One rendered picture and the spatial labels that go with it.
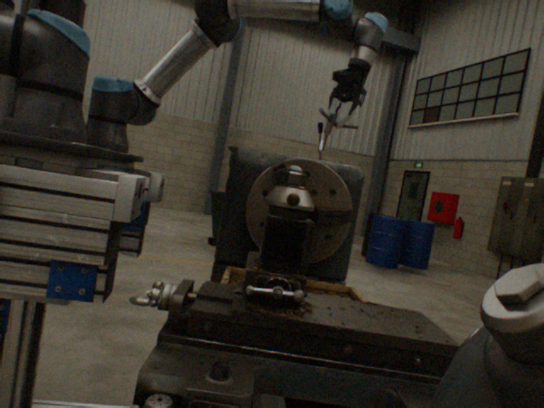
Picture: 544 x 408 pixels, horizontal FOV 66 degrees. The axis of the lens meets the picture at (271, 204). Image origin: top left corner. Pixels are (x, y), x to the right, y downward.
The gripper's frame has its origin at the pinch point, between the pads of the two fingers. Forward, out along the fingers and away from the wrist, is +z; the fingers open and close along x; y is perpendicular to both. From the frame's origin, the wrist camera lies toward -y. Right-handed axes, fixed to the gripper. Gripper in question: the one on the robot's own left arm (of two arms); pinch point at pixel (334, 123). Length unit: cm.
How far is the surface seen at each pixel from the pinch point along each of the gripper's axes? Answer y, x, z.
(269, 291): -66, -28, 38
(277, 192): -64, -22, 25
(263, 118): 870, 573, -135
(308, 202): -62, -26, 25
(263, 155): -0.5, 19.5, 16.3
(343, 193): -2.4, -11.3, 19.3
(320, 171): -6.8, -3.7, 15.7
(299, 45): 899, 561, -362
